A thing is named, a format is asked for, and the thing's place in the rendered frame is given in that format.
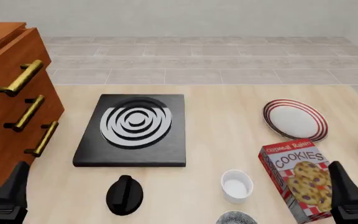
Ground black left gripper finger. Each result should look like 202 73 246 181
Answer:
0 161 30 207

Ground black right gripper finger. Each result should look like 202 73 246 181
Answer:
328 161 358 207

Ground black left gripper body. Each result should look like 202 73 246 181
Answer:
0 205 28 224

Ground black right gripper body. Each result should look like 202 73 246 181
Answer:
330 205 358 224

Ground white plate with red rings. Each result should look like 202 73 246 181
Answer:
262 99 329 143

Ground flat black stove plate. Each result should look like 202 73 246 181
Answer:
72 93 186 168

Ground white ramekin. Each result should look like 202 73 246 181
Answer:
221 169 254 204

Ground black patterned bowl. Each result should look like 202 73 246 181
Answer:
215 210 259 224

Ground printed cookies box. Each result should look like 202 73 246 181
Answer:
258 138 338 224

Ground round black stove knob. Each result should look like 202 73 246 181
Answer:
106 174 144 216

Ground brass drawer handle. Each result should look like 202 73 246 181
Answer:
0 59 45 98
4 95 45 133
24 120 60 158

